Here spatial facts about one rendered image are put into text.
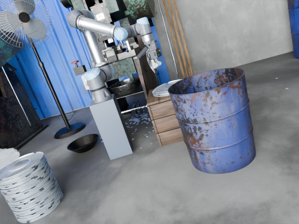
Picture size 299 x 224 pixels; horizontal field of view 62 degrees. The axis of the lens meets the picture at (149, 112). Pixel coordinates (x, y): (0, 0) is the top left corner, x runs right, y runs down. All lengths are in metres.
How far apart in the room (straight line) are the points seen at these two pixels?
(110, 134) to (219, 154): 0.86
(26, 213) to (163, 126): 1.01
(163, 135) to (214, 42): 2.11
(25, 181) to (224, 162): 1.10
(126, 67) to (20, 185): 1.29
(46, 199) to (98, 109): 0.66
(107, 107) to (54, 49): 2.34
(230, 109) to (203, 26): 2.46
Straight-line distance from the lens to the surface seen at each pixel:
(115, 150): 1.91
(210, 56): 3.67
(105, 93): 1.82
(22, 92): 3.65
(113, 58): 2.37
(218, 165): 1.39
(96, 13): 2.48
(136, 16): 2.30
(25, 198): 1.65
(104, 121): 1.83
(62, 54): 3.94
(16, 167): 1.68
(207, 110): 1.23
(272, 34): 3.83
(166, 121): 1.79
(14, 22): 2.91
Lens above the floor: 0.81
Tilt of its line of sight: 17 degrees down
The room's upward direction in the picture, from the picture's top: 18 degrees counter-clockwise
